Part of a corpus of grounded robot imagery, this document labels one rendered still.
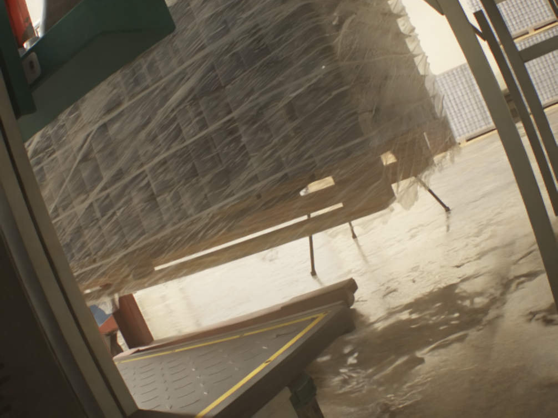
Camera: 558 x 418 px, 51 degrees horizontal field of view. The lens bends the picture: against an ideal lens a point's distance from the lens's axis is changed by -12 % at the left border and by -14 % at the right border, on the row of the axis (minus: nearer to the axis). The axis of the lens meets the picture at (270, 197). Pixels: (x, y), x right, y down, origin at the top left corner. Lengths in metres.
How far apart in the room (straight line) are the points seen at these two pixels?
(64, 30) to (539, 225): 0.93
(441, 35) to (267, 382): 9.89
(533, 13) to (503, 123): 7.52
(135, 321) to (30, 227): 2.16
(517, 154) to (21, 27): 2.49
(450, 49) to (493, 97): 9.23
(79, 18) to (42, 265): 0.31
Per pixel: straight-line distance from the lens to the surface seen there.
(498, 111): 1.24
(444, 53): 10.48
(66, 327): 0.79
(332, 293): 2.29
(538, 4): 8.76
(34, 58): 0.87
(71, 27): 0.81
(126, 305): 2.93
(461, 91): 8.73
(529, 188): 1.25
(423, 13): 10.57
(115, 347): 3.13
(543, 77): 8.72
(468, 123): 8.75
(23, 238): 0.79
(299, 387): 0.90
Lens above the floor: 0.52
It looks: 1 degrees down
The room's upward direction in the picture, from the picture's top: 23 degrees counter-clockwise
